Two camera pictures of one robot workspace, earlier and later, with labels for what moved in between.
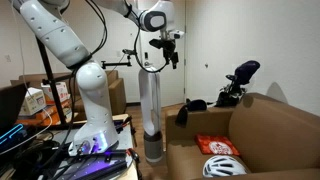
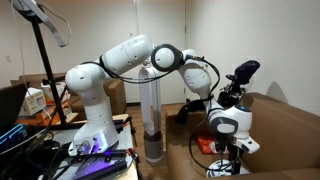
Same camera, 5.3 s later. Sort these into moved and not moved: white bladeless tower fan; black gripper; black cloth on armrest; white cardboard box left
Moved: black gripper
Not moved: white cardboard box left; black cloth on armrest; white bladeless tower fan
